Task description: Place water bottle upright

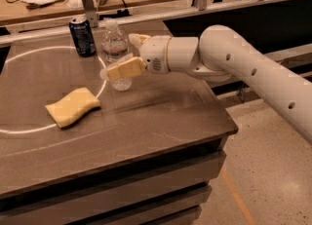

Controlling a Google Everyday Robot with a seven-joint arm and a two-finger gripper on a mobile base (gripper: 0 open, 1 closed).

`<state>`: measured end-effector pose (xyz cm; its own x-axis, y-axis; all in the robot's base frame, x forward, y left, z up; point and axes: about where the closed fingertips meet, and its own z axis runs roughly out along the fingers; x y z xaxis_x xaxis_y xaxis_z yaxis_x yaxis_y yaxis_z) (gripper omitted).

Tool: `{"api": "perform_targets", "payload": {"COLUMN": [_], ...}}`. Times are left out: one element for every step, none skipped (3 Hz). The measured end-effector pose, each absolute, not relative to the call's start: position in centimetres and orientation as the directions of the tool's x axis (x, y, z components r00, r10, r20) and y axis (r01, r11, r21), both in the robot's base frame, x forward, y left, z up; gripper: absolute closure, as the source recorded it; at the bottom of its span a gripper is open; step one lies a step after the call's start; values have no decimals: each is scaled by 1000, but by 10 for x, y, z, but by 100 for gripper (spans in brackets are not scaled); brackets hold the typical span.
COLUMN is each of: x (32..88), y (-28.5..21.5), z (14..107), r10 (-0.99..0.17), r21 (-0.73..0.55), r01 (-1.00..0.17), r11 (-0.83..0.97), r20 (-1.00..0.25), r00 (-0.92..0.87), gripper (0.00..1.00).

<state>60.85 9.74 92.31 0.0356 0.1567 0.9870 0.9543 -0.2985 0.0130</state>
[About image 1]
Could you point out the blue soda can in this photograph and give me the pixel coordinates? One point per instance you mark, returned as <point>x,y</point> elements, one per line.
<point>82,36</point>

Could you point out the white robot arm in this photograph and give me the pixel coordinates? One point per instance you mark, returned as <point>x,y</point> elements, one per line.
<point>217,55</point>

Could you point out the yellow sponge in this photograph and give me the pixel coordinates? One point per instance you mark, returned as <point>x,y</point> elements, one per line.
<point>72,107</point>

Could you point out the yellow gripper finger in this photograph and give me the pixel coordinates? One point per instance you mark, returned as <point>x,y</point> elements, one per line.
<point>137,39</point>
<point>129,68</point>

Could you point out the grey table drawer cabinet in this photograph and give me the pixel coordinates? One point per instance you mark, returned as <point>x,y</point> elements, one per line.
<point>165,190</point>

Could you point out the grey metal bracket post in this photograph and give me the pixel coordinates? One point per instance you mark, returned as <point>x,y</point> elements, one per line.
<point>90,12</point>

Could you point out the clear plastic water bottle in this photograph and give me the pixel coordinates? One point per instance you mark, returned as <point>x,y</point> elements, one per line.
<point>114,42</point>

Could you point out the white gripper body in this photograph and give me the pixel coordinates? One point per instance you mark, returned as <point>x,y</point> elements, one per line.
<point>154,55</point>

